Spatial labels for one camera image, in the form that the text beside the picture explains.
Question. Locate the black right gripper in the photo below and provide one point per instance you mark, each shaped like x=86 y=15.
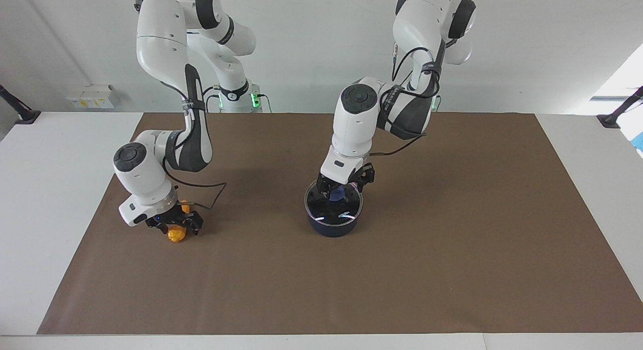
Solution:
x=168 y=218

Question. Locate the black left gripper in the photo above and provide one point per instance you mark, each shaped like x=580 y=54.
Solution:
x=346 y=181

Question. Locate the yellow toy corn cob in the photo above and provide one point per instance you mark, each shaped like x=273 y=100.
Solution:
x=176 y=235

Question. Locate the glass lid with blue knob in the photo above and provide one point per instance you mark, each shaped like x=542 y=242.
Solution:
x=326 y=212

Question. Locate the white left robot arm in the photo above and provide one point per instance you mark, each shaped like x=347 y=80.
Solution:
x=351 y=134

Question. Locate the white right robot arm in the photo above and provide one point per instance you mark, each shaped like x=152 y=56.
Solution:
x=161 y=38

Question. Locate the brown table mat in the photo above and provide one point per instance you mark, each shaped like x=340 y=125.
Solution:
x=402 y=269

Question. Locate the black clamp stand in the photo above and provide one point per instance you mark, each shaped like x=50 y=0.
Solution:
x=615 y=116
x=22 y=113

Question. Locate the blue object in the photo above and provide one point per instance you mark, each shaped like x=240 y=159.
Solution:
x=638 y=141

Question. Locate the white wall socket box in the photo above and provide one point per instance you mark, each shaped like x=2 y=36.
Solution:
x=95 y=96

